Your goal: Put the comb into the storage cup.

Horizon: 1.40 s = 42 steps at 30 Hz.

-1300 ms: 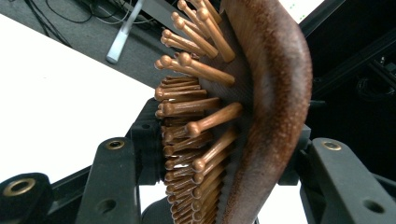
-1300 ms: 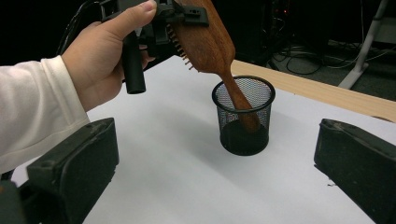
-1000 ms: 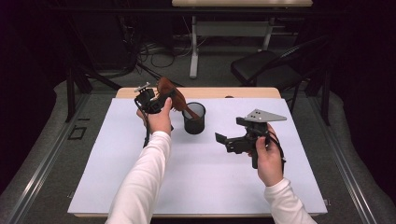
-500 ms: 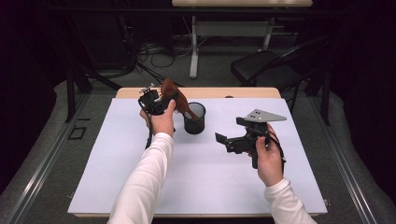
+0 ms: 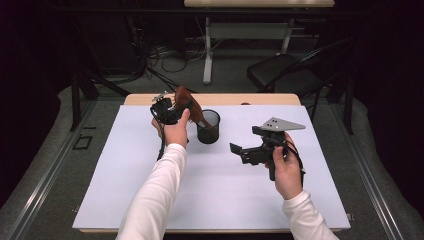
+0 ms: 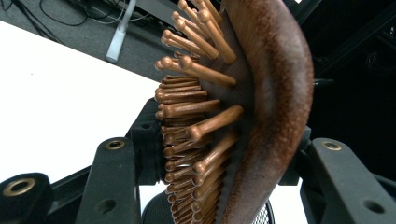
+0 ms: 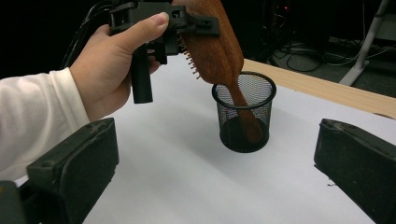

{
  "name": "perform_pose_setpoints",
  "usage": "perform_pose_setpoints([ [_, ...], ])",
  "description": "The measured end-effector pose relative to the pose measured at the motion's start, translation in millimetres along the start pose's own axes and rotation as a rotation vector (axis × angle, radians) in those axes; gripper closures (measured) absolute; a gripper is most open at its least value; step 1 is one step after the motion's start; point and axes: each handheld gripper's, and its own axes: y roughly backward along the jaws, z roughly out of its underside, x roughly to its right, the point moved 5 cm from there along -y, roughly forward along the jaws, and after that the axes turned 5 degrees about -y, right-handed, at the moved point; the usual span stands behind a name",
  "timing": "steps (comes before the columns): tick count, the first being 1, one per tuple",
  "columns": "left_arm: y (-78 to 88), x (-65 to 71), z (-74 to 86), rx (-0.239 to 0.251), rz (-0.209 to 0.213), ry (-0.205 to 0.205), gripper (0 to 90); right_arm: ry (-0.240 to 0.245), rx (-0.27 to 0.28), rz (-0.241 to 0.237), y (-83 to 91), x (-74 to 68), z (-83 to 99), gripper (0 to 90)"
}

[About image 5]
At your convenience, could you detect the bundle of floor cables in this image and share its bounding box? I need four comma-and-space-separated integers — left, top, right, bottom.
131, 19, 201, 94

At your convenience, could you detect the black tape square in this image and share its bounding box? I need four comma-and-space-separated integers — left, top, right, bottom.
72, 134, 94, 151

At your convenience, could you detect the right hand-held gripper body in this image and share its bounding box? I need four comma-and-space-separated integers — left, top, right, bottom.
239, 117, 306, 183

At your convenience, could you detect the person's left hand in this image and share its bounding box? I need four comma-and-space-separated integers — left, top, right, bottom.
151, 108, 191, 149

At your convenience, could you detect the black metal stand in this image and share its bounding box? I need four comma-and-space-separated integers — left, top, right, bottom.
328, 71, 355, 136
69, 66, 132, 132

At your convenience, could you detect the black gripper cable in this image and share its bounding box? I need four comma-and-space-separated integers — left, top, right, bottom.
151, 109, 167, 162
283, 139, 307, 188

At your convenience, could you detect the black mesh cup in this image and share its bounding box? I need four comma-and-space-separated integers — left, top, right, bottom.
195, 109, 221, 145

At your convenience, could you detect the brown wooden hairbrush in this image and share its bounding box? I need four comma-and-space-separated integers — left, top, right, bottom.
173, 85, 214, 129

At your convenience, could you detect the desk with white legs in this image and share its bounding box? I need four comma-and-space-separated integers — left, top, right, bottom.
183, 0, 335, 85

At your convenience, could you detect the person's right hand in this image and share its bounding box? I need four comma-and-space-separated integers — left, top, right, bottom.
265, 132, 305, 201

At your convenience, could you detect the black folding chair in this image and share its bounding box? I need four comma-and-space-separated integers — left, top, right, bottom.
246, 38, 354, 101

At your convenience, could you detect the white table sheet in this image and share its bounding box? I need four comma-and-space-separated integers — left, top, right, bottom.
72, 104, 352, 231

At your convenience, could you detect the metal floor rail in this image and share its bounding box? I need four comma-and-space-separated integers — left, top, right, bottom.
329, 99, 405, 240
8, 99, 98, 240

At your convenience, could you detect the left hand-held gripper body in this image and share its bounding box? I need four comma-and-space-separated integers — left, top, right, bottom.
149, 91, 183, 126

